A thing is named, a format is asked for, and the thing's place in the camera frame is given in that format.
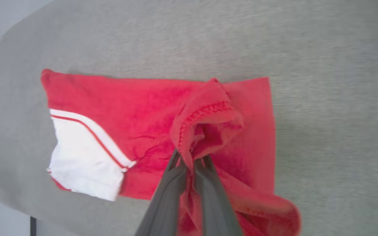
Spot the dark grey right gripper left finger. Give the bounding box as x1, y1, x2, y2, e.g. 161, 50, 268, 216
135, 149, 187, 236

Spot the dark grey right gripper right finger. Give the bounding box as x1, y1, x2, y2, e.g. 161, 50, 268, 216
194, 155, 244, 236

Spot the red shirt with white sleeves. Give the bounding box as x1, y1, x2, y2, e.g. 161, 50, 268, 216
41, 68, 303, 236

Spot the grey fabric sofa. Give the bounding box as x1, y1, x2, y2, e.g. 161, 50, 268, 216
0, 0, 378, 236

